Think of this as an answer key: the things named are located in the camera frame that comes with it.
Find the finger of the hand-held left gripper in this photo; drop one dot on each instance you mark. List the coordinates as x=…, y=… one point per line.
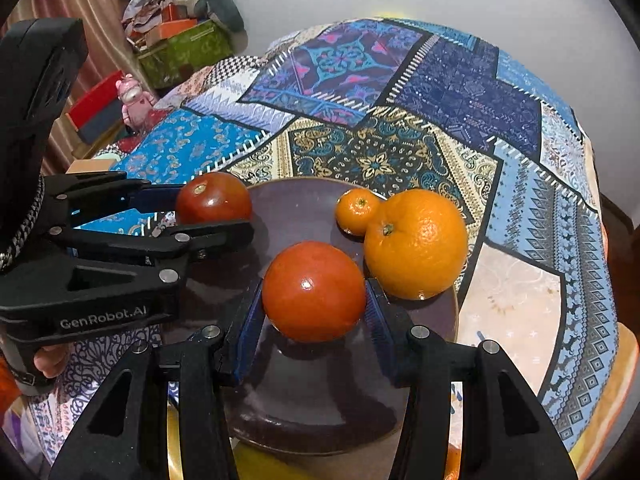
x=150, y=199
x=215, y=235

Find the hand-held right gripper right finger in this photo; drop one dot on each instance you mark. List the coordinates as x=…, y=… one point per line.
x=377, y=320

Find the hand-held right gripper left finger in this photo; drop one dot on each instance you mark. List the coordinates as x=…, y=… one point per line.
x=250, y=330

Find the dark red tomato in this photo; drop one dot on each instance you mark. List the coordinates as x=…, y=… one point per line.
x=215, y=197

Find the small orange tangerine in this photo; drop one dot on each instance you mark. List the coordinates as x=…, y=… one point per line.
x=315, y=295

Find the dark purple plate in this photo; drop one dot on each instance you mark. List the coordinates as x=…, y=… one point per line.
x=300, y=210

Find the person's left hand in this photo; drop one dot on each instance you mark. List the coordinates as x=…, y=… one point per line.
x=50, y=362

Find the red box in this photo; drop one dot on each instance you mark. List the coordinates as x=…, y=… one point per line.
x=95, y=92

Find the plain cardboard box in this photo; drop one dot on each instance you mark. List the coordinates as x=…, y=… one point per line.
x=85, y=166

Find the dark grey box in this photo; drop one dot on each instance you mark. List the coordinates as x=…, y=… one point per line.
x=102, y=127

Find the large orange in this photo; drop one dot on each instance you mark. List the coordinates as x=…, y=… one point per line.
x=417, y=245

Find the pink toy figure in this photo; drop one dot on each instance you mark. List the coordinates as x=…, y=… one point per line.
x=132, y=102

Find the striped brown curtain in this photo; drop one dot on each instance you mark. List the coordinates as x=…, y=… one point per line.
x=90, y=0

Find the orange cardboard box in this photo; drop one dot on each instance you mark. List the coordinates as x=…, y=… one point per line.
x=170, y=30

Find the green box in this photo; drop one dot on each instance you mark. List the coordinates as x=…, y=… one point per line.
x=185, y=55

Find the patchwork blanket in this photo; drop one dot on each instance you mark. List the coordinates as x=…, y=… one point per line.
x=400, y=110

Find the orange bed sheet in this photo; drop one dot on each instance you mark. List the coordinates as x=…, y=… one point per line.
x=610, y=400

